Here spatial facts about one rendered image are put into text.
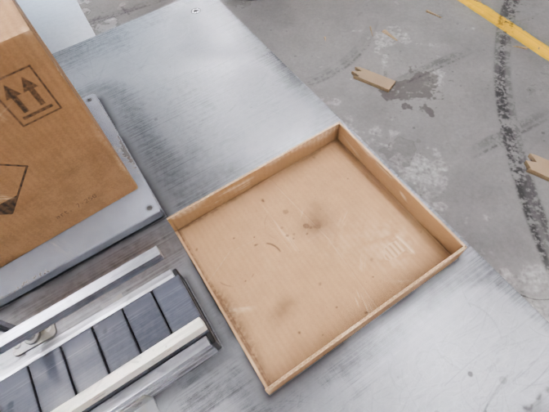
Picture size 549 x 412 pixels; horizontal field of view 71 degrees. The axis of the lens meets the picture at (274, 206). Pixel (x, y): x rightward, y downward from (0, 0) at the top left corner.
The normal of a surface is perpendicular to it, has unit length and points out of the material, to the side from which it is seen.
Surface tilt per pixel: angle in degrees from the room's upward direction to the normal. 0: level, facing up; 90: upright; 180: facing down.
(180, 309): 0
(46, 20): 0
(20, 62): 90
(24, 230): 90
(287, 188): 0
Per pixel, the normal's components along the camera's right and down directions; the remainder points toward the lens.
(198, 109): -0.07, -0.50
